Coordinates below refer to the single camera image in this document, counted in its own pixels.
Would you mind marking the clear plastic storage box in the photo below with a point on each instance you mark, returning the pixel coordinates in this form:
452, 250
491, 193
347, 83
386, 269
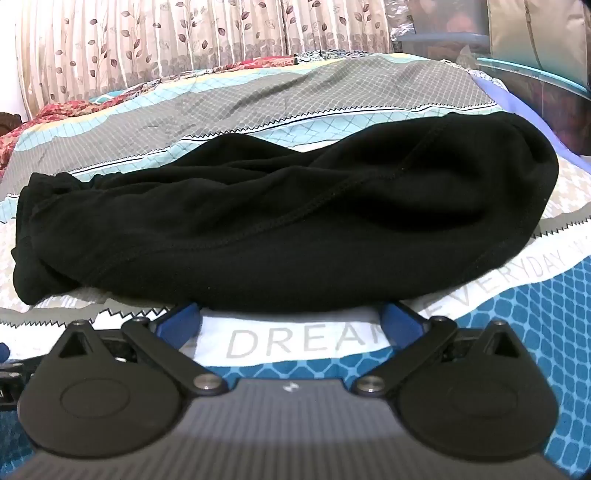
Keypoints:
438, 27

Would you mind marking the beige leaf print curtain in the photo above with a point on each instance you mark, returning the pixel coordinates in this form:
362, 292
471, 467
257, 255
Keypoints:
161, 41

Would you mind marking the black pants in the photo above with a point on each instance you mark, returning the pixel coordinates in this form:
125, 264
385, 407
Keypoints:
286, 221

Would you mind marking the beige bag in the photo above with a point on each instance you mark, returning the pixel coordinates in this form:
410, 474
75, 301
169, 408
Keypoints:
540, 23

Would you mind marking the patterned teal grey bed sheet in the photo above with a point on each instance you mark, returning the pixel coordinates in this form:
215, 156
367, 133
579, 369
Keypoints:
323, 87

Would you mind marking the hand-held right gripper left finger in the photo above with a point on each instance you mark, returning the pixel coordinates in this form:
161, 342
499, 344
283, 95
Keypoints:
183, 319

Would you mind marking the purple cloth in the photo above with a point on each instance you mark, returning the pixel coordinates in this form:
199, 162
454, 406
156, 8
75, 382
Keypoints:
501, 94

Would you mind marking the red floral blanket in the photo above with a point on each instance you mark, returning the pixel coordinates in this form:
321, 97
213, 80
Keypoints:
60, 111

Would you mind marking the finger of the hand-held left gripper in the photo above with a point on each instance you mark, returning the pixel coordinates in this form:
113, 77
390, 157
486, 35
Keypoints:
2, 354

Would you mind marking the carved wooden headboard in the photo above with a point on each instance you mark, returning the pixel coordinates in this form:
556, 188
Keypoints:
9, 122

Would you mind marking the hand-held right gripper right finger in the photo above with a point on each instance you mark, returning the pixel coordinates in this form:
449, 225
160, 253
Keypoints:
393, 319

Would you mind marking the dark tub with teal rim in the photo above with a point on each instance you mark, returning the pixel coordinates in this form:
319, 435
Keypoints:
554, 99

